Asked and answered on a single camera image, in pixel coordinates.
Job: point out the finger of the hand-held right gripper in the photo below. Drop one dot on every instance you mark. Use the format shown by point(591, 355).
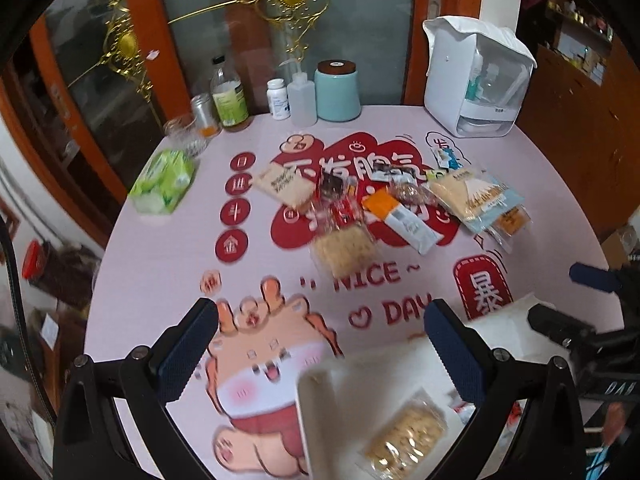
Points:
point(590, 276)
point(560, 324)

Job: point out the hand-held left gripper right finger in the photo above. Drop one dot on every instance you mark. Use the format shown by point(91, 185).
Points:
point(452, 355)

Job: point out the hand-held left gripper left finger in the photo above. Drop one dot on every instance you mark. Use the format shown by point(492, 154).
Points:
point(192, 345)

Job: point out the clear cracker packet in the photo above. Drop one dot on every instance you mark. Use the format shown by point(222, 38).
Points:
point(342, 250)
point(400, 435)

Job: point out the white plastic tray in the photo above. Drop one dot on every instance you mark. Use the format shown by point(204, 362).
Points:
point(340, 410)

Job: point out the large pale biscuit packet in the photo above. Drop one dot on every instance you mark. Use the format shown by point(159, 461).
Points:
point(475, 197)

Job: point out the orange and white snack packet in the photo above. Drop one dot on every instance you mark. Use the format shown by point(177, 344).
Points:
point(405, 222)

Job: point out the clear walnut candy packet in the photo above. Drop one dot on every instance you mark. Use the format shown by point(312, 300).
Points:
point(407, 192)

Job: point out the red pastry packet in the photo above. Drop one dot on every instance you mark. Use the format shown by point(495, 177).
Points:
point(345, 212)

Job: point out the beige snack packet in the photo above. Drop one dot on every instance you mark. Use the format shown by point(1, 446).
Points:
point(285, 185)

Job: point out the dark chocolate packet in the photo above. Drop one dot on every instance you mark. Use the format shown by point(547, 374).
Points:
point(332, 184)

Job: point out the cardboard box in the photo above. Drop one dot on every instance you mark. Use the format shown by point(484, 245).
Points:
point(622, 245)

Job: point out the small orange snack packet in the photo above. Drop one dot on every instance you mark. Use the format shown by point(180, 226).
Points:
point(515, 220)

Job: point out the green tissue pack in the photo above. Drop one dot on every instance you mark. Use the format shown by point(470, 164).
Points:
point(162, 180)

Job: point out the small green snack packet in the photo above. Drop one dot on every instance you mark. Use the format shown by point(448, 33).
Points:
point(435, 175)

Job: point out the red box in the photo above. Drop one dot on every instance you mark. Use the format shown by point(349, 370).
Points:
point(32, 260)

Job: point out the small blue snack packet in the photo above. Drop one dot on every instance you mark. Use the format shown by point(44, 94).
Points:
point(448, 157)

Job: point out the dark flat snack packet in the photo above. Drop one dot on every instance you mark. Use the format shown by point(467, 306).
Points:
point(395, 172)

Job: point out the clear glass cup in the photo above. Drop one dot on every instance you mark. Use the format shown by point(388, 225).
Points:
point(185, 135)

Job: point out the small metal lid jar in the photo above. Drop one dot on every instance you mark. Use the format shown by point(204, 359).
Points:
point(205, 112)

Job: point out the white countertop appliance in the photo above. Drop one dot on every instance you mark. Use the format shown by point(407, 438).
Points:
point(447, 75)

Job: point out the green label glass bottle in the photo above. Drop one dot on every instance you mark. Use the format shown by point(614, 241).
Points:
point(230, 100)

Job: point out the wooden shelf with clutter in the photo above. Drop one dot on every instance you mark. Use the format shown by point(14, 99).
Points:
point(580, 25)

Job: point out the white pill bottle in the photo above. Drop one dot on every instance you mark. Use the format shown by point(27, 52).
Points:
point(278, 100)

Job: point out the white squeeze bottle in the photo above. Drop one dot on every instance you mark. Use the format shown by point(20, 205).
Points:
point(302, 100)

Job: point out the teal canister with brown lid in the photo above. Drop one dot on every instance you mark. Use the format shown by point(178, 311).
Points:
point(337, 92)

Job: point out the wooden glass door cabinet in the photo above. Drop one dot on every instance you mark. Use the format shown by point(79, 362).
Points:
point(145, 35)

